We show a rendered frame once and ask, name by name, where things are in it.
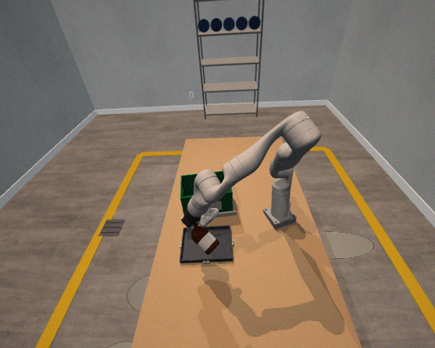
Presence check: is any brown bottle with white label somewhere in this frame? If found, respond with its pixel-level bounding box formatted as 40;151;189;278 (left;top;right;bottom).
191;224;219;254

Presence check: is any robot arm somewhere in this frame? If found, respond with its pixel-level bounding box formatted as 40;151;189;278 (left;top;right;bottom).
191;111;321;219

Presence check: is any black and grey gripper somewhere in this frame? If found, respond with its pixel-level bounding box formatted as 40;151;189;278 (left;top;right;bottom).
182;199;219;233

